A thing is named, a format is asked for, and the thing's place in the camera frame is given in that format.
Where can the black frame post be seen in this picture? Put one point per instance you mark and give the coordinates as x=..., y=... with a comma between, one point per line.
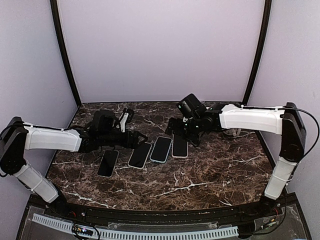
x=259, y=51
x=63, y=51

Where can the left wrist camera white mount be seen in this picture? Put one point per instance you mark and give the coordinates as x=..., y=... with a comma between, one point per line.
x=125, y=118

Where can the white phone case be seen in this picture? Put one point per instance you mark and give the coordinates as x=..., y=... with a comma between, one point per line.
x=130, y=163

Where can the phone in pink case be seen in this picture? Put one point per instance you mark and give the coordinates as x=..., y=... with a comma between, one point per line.
x=179, y=147

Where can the left black frame post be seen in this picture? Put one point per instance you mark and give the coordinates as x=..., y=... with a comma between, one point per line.
x=63, y=51

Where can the black front rail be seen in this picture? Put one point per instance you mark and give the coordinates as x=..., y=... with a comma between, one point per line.
x=223, y=215

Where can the phone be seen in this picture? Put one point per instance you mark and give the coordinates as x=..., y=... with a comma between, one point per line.
x=161, y=149
x=108, y=163
x=179, y=147

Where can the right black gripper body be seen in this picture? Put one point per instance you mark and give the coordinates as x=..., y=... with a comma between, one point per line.
x=190, y=130

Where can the right black frame post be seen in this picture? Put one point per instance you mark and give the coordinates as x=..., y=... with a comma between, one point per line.
x=259, y=51

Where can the white patterned mug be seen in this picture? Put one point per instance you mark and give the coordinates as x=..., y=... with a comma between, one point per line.
x=232, y=132

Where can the phone in dark case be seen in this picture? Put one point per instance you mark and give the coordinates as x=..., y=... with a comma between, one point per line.
x=108, y=163

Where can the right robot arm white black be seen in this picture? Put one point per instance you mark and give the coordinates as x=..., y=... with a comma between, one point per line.
x=285, y=121

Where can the small green circuit board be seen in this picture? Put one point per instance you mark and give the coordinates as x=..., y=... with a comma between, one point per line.
x=81, y=231

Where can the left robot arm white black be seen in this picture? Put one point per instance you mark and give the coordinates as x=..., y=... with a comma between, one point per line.
x=105, y=129

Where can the white slotted cable duct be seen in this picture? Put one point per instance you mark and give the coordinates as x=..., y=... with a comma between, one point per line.
x=99, y=233

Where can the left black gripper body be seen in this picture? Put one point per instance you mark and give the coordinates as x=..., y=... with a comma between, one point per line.
x=106, y=139

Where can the black smartphone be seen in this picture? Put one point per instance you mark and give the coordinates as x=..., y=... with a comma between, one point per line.
x=140, y=156

